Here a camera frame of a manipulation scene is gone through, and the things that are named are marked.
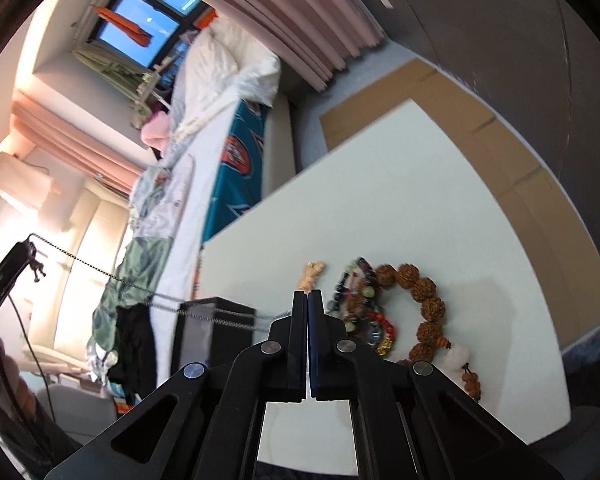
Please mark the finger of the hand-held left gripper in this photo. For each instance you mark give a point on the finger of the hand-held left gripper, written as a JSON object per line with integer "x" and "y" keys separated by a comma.
{"x": 11, "y": 271}

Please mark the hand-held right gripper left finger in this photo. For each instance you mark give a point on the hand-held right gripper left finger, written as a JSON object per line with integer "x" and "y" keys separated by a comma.
{"x": 300, "y": 355}

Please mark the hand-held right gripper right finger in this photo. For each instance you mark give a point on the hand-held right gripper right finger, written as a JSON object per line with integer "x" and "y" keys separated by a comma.
{"x": 314, "y": 355}

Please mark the black jewelry box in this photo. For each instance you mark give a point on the black jewelry box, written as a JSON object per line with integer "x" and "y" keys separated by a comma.
{"x": 205, "y": 340}

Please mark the person's left hand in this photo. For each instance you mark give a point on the person's left hand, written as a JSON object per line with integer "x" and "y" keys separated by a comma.
{"x": 19, "y": 385}

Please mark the white wardrobe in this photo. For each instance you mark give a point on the white wardrobe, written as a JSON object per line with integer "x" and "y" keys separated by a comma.
{"x": 87, "y": 260}

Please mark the white air conditioner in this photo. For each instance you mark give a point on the white air conditioner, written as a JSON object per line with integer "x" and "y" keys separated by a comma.
{"x": 20, "y": 185}

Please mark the green patterned cloth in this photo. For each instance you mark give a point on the green patterned cloth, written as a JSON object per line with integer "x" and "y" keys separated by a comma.
{"x": 140, "y": 260}

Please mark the white pendant with brown beads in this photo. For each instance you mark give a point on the white pendant with brown beads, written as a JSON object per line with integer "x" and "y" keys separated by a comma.
{"x": 459, "y": 357}

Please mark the black garment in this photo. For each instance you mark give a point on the black garment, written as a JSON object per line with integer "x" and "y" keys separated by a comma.
{"x": 136, "y": 350}

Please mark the pink pleated curtain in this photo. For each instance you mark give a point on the pink pleated curtain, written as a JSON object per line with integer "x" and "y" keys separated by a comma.
{"x": 75, "y": 135}
{"x": 290, "y": 15}

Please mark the white printed garment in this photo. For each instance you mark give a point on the white printed garment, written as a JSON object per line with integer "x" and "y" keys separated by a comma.
{"x": 167, "y": 200}

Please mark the teal printed blanket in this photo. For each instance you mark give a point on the teal printed blanket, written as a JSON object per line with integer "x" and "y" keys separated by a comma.
{"x": 235, "y": 175}

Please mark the pink plush toy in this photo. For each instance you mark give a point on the pink plush toy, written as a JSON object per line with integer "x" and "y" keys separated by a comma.
{"x": 155, "y": 131}

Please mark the white bed base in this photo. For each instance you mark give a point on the white bed base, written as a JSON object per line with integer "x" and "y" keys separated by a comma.
{"x": 280, "y": 145}

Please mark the pale green curtain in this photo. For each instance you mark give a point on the pale green curtain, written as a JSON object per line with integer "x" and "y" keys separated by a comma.
{"x": 107, "y": 67}

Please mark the orange cloth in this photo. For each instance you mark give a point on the orange cloth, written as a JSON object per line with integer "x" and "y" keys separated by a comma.
{"x": 127, "y": 25}

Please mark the flat cardboard sheet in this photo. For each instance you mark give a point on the flat cardboard sheet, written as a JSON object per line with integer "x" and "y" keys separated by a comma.
{"x": 510, "y": 160}

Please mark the white duvet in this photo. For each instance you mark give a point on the white duvet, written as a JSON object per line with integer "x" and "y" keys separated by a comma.
{"x": 215, "y": 80}

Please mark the window with dark frame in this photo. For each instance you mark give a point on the window with dark frame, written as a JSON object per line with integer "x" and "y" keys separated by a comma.
{"x": 145, "y": 15}

